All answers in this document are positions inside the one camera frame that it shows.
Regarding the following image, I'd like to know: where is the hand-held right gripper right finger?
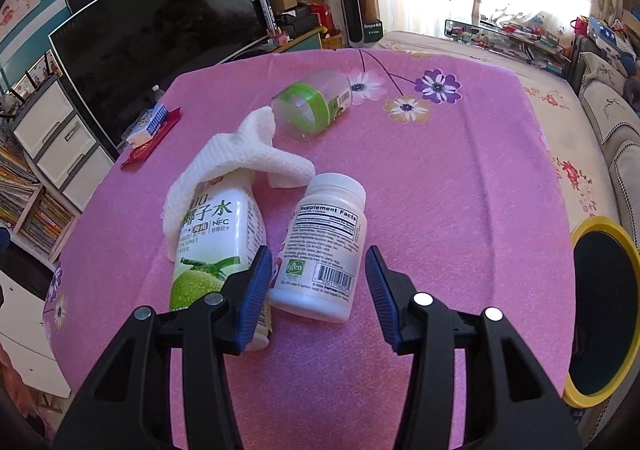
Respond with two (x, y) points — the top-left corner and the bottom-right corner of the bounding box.
(364, 245), (588, 450)

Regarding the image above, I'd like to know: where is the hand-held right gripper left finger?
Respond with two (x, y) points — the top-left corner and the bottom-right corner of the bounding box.
(52, 245), (273, 450)

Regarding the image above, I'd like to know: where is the white supplement bottle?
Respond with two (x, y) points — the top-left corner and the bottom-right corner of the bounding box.
(267, 172), (367, 323)

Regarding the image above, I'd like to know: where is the black bin with yellow rim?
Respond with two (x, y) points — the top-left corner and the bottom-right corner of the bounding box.
(562, 215), (640, 411)

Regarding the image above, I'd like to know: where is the coconut water bottle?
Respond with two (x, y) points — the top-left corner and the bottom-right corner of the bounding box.
(169, 175), (273, 351)

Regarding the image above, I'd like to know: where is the pink floral tablecloth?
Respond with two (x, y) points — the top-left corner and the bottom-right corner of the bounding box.
(42, 47), (576, 450)

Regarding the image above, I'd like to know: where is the white foam fruit net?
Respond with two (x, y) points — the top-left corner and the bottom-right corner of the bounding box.
(161, 110), (316, 263)

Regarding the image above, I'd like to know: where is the red flat packet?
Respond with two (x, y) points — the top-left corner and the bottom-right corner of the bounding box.
(120, 107), (183, 171)

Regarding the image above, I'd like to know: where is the blue white tissue pack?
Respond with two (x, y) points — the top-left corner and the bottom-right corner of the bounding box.
(124, 102), (167, 147)

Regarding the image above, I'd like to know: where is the clear jar with green label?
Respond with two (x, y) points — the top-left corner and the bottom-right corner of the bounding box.
(270, 70), (354, 136)

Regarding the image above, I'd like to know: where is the shelf of colourful books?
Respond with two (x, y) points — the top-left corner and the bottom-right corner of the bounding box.
(0, 145), (76, 256)

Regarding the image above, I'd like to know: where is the dark green box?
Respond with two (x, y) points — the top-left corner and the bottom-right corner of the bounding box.
(362, 15), (385, 43)

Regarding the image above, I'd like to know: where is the white drawer cabinet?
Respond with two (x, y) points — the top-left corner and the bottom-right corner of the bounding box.
(10, 75), (116, 213)

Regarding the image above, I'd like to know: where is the beige sofa with covers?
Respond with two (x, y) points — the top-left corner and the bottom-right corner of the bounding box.
(570, 47), (640, 246)

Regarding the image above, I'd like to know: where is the glass coffee table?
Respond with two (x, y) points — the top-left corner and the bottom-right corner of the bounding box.
(444, 17), (571, 76)

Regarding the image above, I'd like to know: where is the large curved television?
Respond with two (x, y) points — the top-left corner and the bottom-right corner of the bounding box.
(48, 0), (268, 161)

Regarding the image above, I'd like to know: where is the white tower fan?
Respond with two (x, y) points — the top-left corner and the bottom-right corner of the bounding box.
(334, 0), (365, 48)

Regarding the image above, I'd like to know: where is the row of framed photos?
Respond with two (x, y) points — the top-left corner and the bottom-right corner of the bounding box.
(10, 50), (63, 98)

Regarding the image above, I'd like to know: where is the cartoon wall poster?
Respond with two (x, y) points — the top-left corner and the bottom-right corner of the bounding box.
(0, 0), (41, 28)

